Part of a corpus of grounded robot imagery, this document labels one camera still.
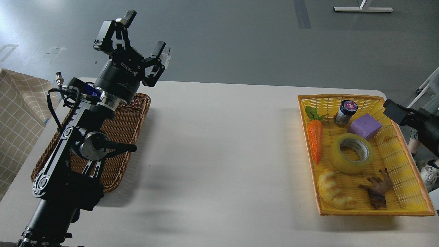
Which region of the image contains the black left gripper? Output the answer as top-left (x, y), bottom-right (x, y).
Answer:
top-left (93, 10), bottom-right (166, 104)

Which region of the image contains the yellow tape roll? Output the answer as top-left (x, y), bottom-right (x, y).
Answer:
top-left (328, 133), bottom-right (375, 175)

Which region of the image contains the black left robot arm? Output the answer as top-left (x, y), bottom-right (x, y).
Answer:
top-left (16, 10), bottom-right (166, 247)

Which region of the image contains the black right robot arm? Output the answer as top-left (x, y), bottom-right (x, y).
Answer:
top-left (383, 99), bottom-right (439, 156)

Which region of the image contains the brown wicker basket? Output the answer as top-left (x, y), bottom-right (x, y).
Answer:
top-left (31, 93), bottom-right (151, 193)

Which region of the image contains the beige checkered cloth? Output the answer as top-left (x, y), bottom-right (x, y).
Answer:
top-left (0, 68), bottom-right (53, 198)

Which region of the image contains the orange toy carrot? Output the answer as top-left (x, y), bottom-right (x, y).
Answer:
top-left (305, 105), bottom-right (327, 164)

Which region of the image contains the white stand base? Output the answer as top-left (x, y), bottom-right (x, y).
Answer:
top-left (333, 0), bottom-right (394, 13)

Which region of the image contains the small dark jar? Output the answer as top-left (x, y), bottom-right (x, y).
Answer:
top-left (333, 100), bottom-right (358, 126)

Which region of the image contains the purple foam block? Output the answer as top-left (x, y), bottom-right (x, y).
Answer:
top-left (347, 114), bottom-right (383, 140)

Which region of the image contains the toy croissant bread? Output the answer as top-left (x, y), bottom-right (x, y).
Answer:
top-left (317, 168), bottom-right (357, 210)

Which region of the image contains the yellow plastic basket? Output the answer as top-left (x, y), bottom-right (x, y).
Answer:
top-left (297, 94), bottom-right (435, 216)

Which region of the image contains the brown toy animal figure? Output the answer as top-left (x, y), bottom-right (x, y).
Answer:
top-left (358, 168), bottom-right (393, 210)

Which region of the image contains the seated person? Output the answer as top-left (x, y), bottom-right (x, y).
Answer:
top-left (408, 69), bottom-right (439, 192)

